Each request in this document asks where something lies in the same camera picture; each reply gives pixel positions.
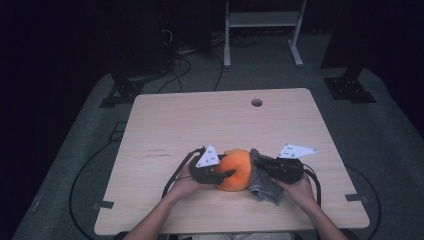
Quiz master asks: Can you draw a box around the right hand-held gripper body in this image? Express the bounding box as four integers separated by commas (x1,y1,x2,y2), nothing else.
265,143,319,185

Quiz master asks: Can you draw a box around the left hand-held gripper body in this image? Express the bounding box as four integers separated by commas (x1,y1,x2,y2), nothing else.
188,144,228,186

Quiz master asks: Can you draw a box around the orange plush toy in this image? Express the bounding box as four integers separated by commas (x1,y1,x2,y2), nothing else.
214,148,254,193

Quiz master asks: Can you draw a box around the grey towel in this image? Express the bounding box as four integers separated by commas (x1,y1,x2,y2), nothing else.
248,148,285,206

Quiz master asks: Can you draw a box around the person's left hand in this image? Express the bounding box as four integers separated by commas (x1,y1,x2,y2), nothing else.
169,164,214,201

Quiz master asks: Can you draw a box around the person's right hand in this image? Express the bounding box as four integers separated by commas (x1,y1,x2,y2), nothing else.
272,174,318,212

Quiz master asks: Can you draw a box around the black stand base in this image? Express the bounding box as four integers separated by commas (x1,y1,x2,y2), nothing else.
323,66,378,104
99,71,148,109

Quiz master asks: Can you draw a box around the white metal stand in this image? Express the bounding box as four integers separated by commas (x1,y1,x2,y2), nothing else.
223,0,308,69

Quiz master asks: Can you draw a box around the dark equipment cabinet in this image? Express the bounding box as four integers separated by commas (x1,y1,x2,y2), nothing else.
108,0,178,79

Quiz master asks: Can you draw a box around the left hand-held gripper cable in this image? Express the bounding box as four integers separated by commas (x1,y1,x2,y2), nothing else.
161,146,206,199

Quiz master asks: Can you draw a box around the hand-held gripper cable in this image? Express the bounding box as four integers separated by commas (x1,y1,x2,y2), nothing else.
161,146,206,199
301,163,323,209

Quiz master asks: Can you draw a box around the right hand-held gripper cable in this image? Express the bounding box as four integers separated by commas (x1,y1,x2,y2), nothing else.
301,163,323,209

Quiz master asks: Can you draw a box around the black looped floor cable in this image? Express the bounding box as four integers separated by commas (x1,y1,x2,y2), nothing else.
156,56,193,94

